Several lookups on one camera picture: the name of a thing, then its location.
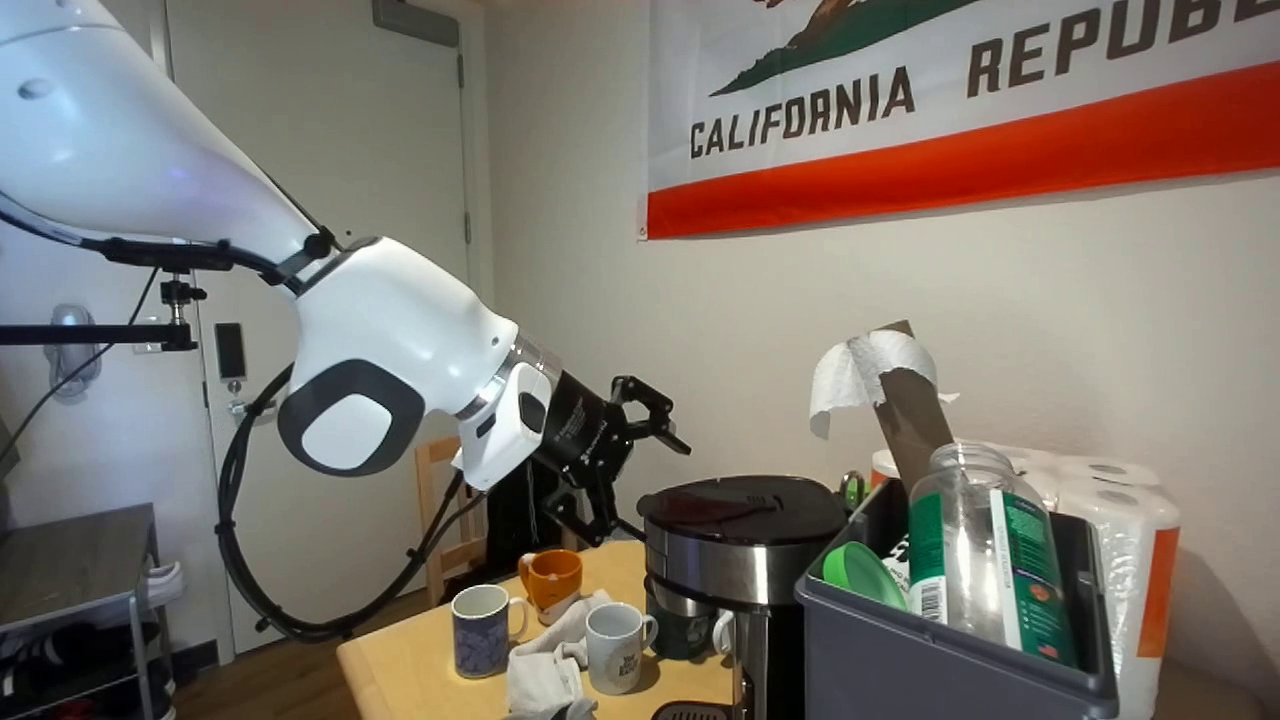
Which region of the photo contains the orange mug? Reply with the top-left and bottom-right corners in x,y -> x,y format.
518,542 -> 588,627

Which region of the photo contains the white towel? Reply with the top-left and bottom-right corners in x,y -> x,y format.
502,593 -> 604,720

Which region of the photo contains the clear bottle with green label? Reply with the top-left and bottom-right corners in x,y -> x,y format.
904,438 -> 1081,670

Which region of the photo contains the black and steel coffee maker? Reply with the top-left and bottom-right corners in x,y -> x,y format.
636,470 -> 852,720

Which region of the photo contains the gray door closer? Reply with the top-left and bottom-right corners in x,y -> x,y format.
367,0 -> 465,53

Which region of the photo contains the dark teal mug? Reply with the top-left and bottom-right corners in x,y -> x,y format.
647,571 -> 733,664

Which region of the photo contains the paper towel multipack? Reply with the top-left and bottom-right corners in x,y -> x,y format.
868,438 -> 1189,720

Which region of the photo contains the California Republic flag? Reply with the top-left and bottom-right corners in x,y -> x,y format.
645,0 -> 1280,243

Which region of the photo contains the blue mug with white interior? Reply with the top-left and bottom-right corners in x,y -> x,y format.
449,581 -> 531,679

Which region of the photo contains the white door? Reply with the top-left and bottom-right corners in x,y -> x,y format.
165,0 -> 475,655

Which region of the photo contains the gray plastic bin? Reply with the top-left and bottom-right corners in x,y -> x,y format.
793,474 -> 1123,720

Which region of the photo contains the green plastic item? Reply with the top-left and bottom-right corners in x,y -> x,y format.
811,536 -> 915,616

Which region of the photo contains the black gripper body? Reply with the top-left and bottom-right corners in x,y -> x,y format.
531,369 -> 632,517

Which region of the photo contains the light gray mug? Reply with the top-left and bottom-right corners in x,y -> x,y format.
582,600 -> 662,700

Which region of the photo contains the metal cart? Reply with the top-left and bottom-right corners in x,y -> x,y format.
0,499 -> 185,720

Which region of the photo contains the black tripod stand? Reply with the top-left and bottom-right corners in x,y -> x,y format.
0,270 -> 213,354

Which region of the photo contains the black door lock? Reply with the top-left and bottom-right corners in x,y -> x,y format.
213,314 -> 251,396

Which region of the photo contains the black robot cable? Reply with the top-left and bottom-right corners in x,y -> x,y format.
0,193 -> 490,646

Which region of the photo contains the nearly empty paper towel roll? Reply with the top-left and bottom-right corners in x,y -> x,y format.
805,314 -> 964,493

